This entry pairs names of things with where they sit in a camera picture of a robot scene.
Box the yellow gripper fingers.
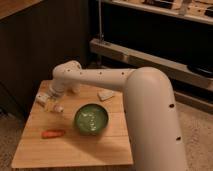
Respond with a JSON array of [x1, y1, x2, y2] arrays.
[[44, 98, 56, 112]]

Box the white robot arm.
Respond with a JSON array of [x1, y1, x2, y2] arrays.
[[48, 61, 188, 171]]

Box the green ceramic bowl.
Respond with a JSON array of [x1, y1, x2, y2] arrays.
[[74, 103, 109, 135]]

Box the white plastic bottle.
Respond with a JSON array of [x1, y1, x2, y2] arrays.
[[36, 93, 64, 113]]

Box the white paper cup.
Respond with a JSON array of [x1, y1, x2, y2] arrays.
[[70, 83, 80, 94]]

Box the dark wooden cabinet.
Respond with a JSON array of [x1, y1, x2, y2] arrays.
[[0, 0, 89, 118]]

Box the wooden table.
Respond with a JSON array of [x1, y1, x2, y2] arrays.
[[12, 85, 133, 168]]

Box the metal shelf rack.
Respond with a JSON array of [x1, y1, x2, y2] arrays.
[[89, 0, 213, 114]]

